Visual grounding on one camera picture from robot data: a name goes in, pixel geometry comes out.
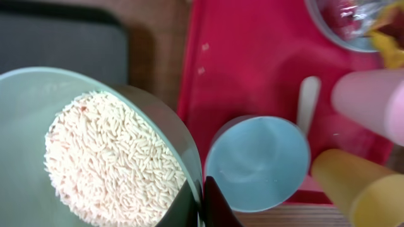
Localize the white rice pile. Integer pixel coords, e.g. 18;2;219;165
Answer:
44;91;186;226

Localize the white plastic spoon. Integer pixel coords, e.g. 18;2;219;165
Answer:
296;76;321;135

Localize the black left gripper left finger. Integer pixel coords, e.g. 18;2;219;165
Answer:
156;182;199;227

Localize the black waste tray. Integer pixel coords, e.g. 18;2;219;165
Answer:
1;1;129;84

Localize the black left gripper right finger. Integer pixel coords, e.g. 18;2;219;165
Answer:
203;176;243;227

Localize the red serving tray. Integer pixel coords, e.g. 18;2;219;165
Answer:
176;0;394;206

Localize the red foil wrapper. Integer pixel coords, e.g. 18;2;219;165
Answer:
316;0;383;40

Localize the yellow plastic cup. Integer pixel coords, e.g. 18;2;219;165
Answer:
311;149;403;227

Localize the pink plastic cup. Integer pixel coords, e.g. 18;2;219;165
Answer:
331;68;403;146

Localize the yellow foil wrapper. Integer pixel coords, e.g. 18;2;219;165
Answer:
368;0;403;69

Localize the light blue bowl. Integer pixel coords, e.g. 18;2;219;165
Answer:
204;115;311;212

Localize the light blue plate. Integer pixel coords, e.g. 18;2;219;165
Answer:
306;0;403;57

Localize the mint green bowl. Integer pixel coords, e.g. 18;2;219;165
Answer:
1;67;203;227

